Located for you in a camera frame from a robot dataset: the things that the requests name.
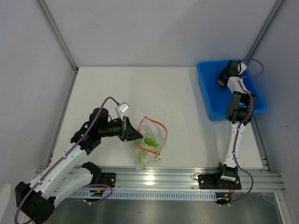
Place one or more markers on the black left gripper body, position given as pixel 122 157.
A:
pixel 112 129

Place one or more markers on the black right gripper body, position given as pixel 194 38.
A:
pixel 224 70

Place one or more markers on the orange yellow mango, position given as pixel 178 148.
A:
pixel 221 82

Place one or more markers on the green grape bunch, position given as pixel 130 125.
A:
pixel 150 142

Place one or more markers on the clear zip bag orange zipper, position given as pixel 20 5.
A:
pixel 150 128

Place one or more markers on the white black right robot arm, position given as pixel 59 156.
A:
pixel 239 114

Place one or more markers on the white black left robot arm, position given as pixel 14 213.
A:
pixel 39 198

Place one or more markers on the blue plastic bin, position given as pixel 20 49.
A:
pixel 216 98

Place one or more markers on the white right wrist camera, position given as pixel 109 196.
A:
pixel 241 67

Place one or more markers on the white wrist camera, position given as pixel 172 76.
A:
pixel 120 109
pixel 241 67

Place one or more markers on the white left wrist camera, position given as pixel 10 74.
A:
pixel 120 109

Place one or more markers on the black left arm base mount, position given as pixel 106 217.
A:
pixel 105 178

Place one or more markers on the white slotted cable duct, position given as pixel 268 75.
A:
pixel 144 195

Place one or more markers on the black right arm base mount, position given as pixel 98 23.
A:
pixel 214 181

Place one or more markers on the aluminium extrusion rail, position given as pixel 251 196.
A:
pixel 182 179

